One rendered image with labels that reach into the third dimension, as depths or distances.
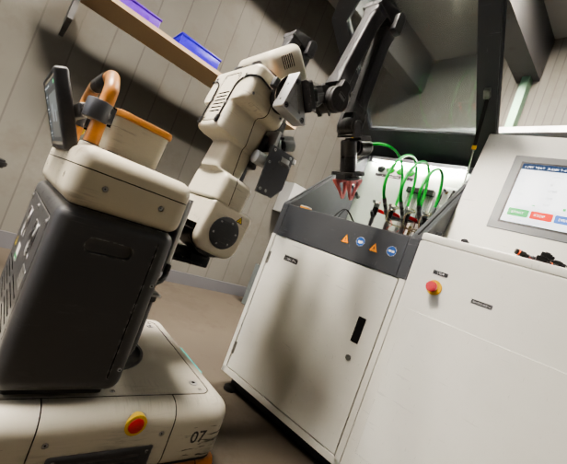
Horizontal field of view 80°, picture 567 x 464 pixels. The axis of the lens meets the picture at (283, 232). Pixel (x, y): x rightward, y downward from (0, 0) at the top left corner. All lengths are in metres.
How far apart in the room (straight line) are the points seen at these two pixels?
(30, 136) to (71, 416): 2.50
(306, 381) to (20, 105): 2.68
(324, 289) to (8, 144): 2.50
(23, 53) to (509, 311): 3.19
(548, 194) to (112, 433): 1.59
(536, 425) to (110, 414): 1.10
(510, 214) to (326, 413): 1.04
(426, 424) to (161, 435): 0.80
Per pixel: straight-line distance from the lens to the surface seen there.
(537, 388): 1.26
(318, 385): 1.48
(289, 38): 1.64
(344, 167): 1.22
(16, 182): 3.19
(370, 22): 1.31
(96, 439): 0.97
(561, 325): 1.25
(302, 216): 1.61
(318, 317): 1.47
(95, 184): 0.78
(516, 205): 1.61
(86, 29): 3.32
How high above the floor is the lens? 0.76
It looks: 2 degrees up
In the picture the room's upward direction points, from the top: 21 degrees clockwise
